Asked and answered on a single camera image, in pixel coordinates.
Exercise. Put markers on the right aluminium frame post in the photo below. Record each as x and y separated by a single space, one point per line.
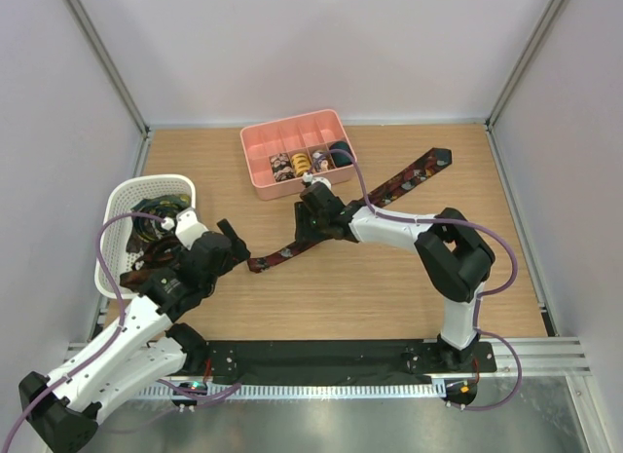
539 34

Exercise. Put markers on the aluminium frame post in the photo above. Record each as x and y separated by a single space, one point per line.
539 34
80 14

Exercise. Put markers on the left aluminium frame post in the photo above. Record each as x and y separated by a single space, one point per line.
80 14

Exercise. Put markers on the perforated metal cable rail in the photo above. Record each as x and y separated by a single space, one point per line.
436 389

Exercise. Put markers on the pink divided organizer tray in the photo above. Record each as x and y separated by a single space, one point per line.
302 133

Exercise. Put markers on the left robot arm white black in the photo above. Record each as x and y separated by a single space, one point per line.
146 342

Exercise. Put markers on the rolled yellow tie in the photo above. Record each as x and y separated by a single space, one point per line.
301 163

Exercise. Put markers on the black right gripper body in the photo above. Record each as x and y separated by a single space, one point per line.
308 225

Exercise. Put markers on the rolled white floral tie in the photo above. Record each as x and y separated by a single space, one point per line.
321 161

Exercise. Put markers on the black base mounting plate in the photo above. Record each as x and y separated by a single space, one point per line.
341 362

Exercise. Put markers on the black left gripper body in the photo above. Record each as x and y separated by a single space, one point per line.
209 284

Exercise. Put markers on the dark red patterned tie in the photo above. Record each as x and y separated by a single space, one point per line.
431 162

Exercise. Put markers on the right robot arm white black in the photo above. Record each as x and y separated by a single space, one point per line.
456 259

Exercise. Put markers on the rolled dark teal tie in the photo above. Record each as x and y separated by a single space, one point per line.
340 154

